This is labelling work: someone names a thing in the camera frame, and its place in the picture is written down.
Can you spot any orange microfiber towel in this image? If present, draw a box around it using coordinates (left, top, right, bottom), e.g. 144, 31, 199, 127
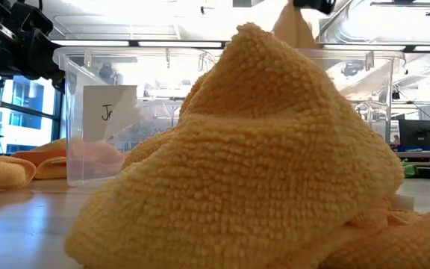
11, 137, 68, 180
64, 22, 430, 269
68, 137, 126, 176
0, 155, 37, 191
272, 3, 319, 49

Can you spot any green microfiber towel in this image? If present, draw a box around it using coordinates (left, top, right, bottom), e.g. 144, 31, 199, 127
401, 158, 420, 179

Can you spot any ceiling light fixture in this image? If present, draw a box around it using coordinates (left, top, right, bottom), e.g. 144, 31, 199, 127
50, 39, 226, 49
318, 43, 430, 53

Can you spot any white paper label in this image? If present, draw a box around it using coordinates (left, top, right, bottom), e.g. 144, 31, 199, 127
82, 84, 140, 143

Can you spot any clear plastic bin with label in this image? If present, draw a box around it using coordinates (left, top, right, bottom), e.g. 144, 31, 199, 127
52, 46, 218, 188

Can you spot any black computer monitor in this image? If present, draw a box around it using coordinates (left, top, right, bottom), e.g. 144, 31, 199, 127
399, 119, 430, 147

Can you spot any white distant table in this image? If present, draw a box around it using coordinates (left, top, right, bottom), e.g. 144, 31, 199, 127
393, 150, 430, 165

